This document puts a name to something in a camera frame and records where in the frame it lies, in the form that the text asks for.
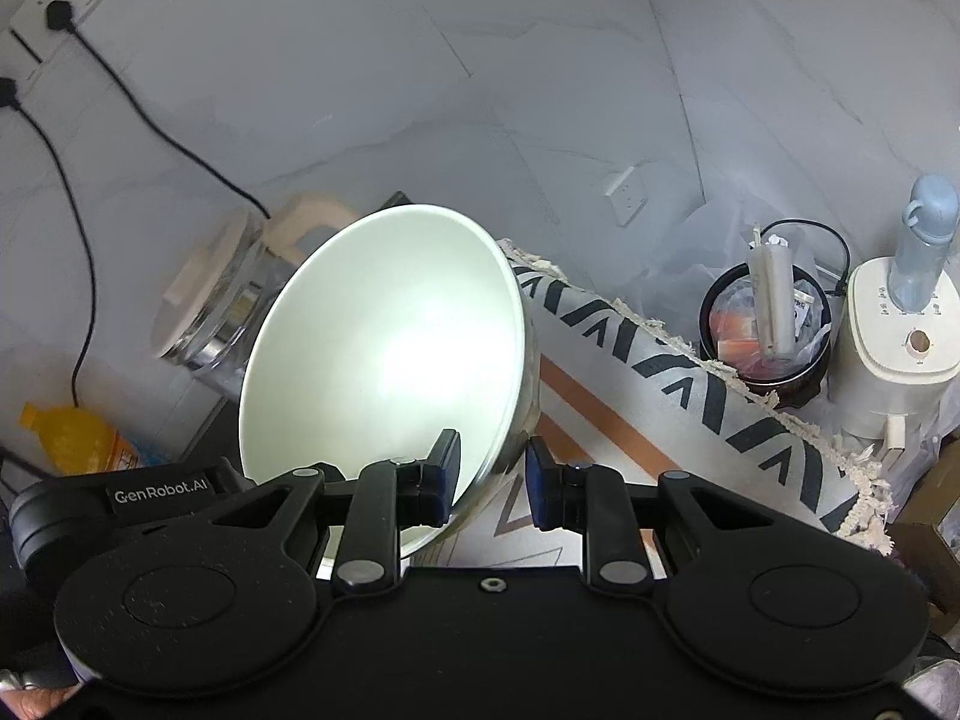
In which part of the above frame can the black round pot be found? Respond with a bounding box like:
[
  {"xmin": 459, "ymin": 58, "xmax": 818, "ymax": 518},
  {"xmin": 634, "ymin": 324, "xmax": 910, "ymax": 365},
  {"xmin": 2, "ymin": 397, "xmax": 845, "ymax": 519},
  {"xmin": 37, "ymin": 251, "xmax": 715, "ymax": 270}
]
[{"xmin": 699, "ymin": 262, "xmax": 833, "ymax": 410}]

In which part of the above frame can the clear bag of packets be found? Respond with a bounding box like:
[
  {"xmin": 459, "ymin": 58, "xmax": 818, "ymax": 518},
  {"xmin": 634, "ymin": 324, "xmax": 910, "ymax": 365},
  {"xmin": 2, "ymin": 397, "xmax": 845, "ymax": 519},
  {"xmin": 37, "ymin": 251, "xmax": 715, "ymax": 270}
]
[{"xmin": 709, "ymin": 281, "xmax": 830, "ymax": 385}]

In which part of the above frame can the orange juice bottle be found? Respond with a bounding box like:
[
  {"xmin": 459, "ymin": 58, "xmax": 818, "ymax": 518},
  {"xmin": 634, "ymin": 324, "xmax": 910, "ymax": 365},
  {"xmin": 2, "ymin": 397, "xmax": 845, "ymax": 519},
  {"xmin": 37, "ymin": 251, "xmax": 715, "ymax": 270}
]
[{"xmin": 19, "ymin": 401, "xmax": 162, "ymax": 477}]

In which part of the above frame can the patterned fringed tablecloth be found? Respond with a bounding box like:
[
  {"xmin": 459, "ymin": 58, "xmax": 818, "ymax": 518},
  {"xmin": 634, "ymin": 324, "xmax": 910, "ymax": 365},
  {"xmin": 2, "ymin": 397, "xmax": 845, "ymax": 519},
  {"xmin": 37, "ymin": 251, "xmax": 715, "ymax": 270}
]
[{"xmin": 409, "ymin": 236, "xmax": 897, "ymax": 571}]

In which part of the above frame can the glass kettle cream handle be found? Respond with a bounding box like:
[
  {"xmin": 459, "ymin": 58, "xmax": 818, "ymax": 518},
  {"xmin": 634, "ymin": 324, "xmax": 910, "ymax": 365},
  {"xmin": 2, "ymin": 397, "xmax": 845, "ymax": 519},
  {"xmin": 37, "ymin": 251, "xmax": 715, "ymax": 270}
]
[{"xmin": 150, "ymin": 191, "xmax": 357, "ymax": 392}]

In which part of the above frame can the person's left hand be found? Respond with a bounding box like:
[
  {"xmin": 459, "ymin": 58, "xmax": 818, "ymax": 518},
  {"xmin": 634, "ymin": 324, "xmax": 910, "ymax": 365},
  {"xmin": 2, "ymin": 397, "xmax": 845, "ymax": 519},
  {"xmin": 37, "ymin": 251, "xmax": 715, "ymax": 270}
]
[{"xmin": 0, "ymin": 685, "xmax": 80, "ymax": 720}]

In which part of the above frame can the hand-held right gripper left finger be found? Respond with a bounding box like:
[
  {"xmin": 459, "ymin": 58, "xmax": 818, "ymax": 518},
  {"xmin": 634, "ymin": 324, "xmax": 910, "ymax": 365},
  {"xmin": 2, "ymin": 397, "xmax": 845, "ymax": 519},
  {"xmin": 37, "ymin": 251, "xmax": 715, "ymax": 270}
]
[{"xmin": 212, "ymin": 430, "xmax": 462, "ymax": 592}]

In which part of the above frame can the white countertop appliance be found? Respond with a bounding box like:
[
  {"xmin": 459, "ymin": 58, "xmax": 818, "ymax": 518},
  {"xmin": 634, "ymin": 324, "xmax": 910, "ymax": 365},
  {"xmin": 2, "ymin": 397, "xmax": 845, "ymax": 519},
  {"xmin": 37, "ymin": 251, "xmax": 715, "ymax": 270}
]
[{"xmin": 829, "ymin": 255, "xmax": 960, "ymax": 452}]

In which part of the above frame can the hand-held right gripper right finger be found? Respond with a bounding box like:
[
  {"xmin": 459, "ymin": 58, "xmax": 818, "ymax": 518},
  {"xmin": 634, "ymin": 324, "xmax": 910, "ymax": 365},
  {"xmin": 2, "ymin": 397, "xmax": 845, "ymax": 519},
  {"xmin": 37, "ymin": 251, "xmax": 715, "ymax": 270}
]
[{"xmin": 526, "ymin": 438, "xmax": 751, "ymax": 587}]

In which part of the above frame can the white bowl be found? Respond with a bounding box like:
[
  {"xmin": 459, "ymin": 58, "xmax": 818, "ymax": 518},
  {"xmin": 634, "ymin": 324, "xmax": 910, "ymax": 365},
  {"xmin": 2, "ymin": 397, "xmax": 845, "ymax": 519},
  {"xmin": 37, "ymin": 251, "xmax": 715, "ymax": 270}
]
[{"xmin": 238, "ymin": 204, "xmax": 541, "ymax": 560}]

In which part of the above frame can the pale blue bottle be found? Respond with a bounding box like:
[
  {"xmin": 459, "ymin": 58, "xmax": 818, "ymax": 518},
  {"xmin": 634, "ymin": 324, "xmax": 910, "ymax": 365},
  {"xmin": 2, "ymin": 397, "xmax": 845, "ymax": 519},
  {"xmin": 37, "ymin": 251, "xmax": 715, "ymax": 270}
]
[{"xmin": 885, "ymin": 174, "xmax": 959, "ymax": 314}]

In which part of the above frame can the small white wall socket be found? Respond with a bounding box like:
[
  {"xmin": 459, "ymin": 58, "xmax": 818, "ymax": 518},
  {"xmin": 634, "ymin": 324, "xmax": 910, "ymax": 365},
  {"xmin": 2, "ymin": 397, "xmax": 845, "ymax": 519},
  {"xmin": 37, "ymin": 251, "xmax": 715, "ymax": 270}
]
[{"xmin": 604, "ymin": 165, "xmax": 650, "ymax": 226}]

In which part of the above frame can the brown cardboard box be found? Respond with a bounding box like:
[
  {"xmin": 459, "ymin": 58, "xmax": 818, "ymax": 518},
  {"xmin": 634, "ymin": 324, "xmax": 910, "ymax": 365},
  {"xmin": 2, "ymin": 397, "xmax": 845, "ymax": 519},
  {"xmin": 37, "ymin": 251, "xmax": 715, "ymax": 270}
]
[{"xmin": 889, "ymin": 442, "xmax": 960, "ymax": 610}]

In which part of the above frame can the thin black looped cable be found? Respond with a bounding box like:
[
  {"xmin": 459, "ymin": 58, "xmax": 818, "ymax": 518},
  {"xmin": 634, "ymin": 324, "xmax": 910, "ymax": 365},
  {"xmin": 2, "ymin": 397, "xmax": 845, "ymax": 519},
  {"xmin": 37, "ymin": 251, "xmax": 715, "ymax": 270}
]
[{"xmin": 756, "ymin": 219, "xmax": 853, "ymax": 295}]

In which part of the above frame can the crinkled clear plastic wrap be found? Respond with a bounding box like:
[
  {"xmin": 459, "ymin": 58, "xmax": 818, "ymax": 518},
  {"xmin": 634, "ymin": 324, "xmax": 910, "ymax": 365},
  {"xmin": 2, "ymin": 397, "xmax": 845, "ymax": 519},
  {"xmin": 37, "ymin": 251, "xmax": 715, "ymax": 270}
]
[{"xmin": 900, "ymin": 656, "xmax": 960, "ymax": 720}]

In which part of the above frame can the white tube-shaped device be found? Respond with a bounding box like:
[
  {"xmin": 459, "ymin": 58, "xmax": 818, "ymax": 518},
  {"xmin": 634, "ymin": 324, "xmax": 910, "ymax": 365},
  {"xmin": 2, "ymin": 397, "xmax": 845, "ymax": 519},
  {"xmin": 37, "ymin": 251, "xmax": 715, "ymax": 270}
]
[{"xmin": 746, "ymin": 232, "xmax": 797, "ymax": 374}]

